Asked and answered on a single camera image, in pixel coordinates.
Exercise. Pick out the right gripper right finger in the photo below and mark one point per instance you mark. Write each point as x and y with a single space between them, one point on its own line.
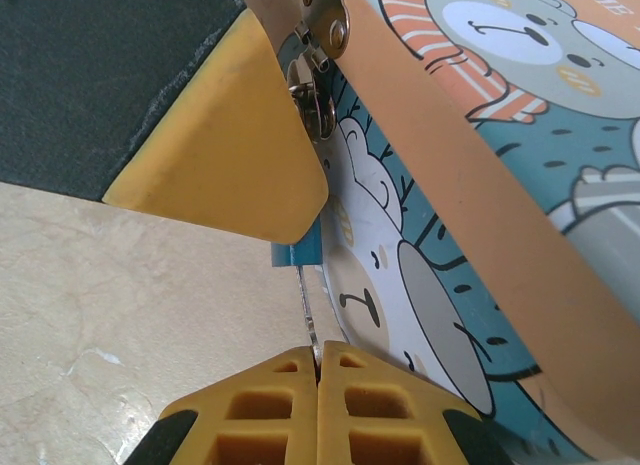
390 415

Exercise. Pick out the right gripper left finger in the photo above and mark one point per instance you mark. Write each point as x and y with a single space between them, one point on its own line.
250 415

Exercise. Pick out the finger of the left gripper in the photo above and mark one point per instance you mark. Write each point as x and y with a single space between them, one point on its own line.
215 135

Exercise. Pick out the small silver key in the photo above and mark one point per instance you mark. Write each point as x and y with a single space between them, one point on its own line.
306 305

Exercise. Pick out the small blue padlock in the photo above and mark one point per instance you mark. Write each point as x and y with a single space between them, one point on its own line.
300 252

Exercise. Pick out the orange bear print tin box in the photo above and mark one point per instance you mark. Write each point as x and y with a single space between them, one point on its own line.
500 235

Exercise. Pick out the silver box hasp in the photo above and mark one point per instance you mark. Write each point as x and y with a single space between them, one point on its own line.
325 10

